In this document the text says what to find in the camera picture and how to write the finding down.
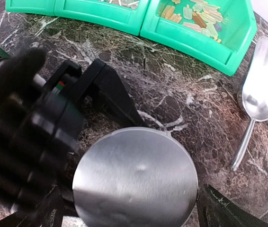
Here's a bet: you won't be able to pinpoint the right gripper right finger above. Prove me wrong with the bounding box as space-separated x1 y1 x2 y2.
197 184 268 227

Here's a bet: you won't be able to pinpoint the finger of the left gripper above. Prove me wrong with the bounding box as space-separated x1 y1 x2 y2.
93 65 146 128

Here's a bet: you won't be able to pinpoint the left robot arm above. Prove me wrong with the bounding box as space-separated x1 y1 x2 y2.
0 48 145 127

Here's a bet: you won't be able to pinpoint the metal scoop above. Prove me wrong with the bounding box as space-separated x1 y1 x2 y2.
232 36 268 172

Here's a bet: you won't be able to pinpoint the green three-compartment bin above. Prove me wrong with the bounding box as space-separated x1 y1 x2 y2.
6 0 257 76

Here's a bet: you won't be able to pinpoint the wrapped colourful candies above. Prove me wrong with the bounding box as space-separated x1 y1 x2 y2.
99 0 140 9

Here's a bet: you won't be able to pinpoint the white jar lid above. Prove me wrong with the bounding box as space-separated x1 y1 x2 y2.
72 127 198 227

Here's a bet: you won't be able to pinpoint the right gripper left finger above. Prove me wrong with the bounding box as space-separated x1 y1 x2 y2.
0 189 77 227

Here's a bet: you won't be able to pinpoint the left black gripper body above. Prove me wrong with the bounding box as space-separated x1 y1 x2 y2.
45 59 106 103

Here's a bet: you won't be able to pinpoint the green yellow gummy candies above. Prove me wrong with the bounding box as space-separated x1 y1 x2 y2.
157 0 228 43

